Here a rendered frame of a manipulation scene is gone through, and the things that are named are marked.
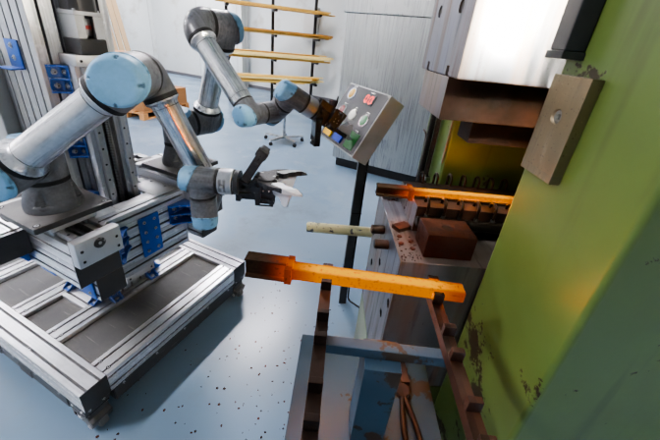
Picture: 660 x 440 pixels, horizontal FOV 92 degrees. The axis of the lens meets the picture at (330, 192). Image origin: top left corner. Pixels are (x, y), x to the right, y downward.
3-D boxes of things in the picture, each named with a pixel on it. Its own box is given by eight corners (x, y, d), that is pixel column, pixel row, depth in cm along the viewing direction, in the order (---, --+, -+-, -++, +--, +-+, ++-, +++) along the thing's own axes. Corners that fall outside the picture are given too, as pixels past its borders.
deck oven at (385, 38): (457, 166, 427) (500, 16, 350) (447, 194, 339) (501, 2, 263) (359, 144, 477) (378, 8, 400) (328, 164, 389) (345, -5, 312)
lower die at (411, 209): (412, 230, 89) (417, 203, 85) (398, 198, 107) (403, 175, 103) (559, 243, 90) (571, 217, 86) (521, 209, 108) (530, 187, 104)
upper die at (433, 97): (438, 119, 75) (448, 77, 71) (418, 103, 93) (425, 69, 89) (611, 136, 77) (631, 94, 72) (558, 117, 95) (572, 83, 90)
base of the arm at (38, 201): (12, 206, 98) (0, 177, 94) (66, 190, 111) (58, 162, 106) (40, 221, 93) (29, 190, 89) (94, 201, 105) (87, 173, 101)
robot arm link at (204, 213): (223, 213, 105) (221, 183, 100) (216, 233, 95) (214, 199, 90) (197, 213, 104) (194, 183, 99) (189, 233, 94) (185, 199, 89)
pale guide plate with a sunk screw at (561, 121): (547, 184, 54) (592, 79, 47) (520, 165, 62) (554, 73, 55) (559, 186, 54) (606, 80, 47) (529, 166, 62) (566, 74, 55)
